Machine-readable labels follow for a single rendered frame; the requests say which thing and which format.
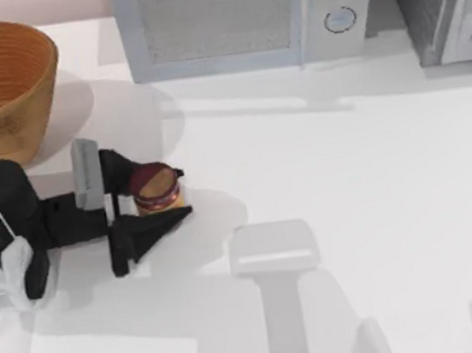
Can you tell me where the round microwave knob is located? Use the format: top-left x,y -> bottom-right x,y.
322,3 -> 360,37

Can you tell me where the brown jar with maroon lid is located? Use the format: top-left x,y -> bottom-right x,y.
126,158 -> 189,219

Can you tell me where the pale grey rounded box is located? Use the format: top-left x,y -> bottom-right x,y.
67,136 -> 107,214

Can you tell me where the pale microwave oven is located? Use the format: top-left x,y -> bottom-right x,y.
108,0 -> 389,89

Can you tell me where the microwave door handle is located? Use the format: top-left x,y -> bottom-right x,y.
292,0 -> 322,70

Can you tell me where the woven wooden basket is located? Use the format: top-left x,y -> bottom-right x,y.
0,12 -> 73,167

